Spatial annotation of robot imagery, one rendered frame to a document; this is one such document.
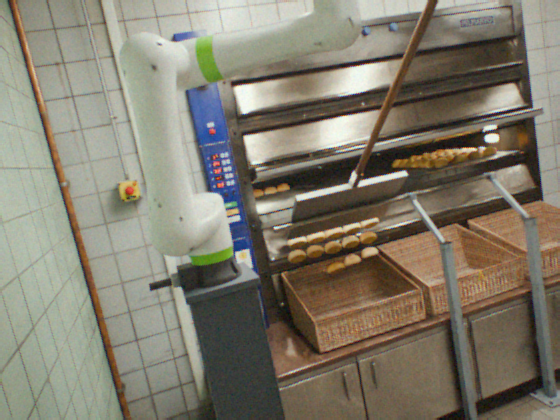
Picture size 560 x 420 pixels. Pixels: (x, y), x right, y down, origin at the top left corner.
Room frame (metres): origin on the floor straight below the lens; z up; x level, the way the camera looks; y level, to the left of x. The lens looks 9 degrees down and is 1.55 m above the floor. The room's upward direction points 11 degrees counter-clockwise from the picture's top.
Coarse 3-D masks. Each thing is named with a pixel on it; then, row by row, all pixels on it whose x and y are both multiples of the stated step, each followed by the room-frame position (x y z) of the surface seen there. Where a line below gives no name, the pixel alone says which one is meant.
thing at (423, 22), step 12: (432, 0) 1.29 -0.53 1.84; (432, 12) 1.32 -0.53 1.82; (420, 24) 1.35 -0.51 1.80; (420, 36) 1.38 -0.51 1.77; (408, 48) 1.42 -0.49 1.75; (408, 60) 1.44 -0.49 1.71; (396, 84) 1.52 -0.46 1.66; (384, 108) 1.61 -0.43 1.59; (384, 120) 1.65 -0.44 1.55; (372, 132) 1.71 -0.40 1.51; (372, 144) 1.75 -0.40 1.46; (360, 168) 1.86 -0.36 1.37
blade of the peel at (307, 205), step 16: (384, 176) 2.02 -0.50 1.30; (400, 176) 2.03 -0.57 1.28; (320, 192) 1.93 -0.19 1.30; (336, 192) 1.94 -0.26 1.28; (352, 192) 1.99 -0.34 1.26; (368, 192) 2.04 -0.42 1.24; (384, 192) 2.09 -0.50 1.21; (304, 208) 1.96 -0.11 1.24; (320, 208) 2.01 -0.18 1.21; (336, 208) 2.06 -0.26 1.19; (384, 208) 2.23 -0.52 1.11; (320, 224) 2.14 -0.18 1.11; (336, 224) 2.20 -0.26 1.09; (288, 240) 2.16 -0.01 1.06
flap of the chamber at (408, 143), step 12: (504, 120) 2.59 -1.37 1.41; (516, 120) 2.65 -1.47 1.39; (444, 132) 2.49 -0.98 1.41; (456, 132) 2.50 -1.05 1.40; (468, 132) 2.63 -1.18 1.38; (384, 144) 2.39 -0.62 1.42; (396, 144) 2.41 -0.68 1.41; (408, 144) 2.45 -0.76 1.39; (420, 144) 2.62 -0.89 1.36; (336, 156) 2.32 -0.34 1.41; (348, 156) 2.33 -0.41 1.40; (360, 156) 2.44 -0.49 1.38; (276, 168) 2.23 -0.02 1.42; (288, 168) 2.25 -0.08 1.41; (300, 168) 2.28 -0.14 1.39; (312, 168) 2.43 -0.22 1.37; (252, 180) 2.33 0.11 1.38
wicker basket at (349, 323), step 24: (312, 264) 2.38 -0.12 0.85; (360, 264) 2.42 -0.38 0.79; (384, 264) 2.33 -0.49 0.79; (288, 288) 2.24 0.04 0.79; (312, 288) 2.34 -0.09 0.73; (336, 288) 2.36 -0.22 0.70; (360, 288) 2.38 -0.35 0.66; (384, 288) 2.37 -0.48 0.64; (408, 288) 2.11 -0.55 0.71; (312, 312) 2.29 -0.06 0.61; (336, 312) 2.29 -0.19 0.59; (360, 312) 1.94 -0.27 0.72; (384, 312) 1.96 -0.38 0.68; (408, 312) 2.11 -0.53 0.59; (312, 336) 1.96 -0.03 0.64; (336, 336) 1.90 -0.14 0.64; (360, 336) 1.93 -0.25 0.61
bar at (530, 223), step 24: (432, 192) 2.19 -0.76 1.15; (504, 192) 2.21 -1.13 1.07; (336, 216) 2.06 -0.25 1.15; (528, 216) 2.10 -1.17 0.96; (528, 240) 2.08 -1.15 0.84; (528, 264) 2.10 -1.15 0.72; (456, 288) 1.95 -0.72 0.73; (456, 312) 1.94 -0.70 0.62; (456, 336) 1.95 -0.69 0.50; (456, 360) 1.98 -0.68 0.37; (552, 360) 2.07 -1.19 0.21; (552, 384) 2.07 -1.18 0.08
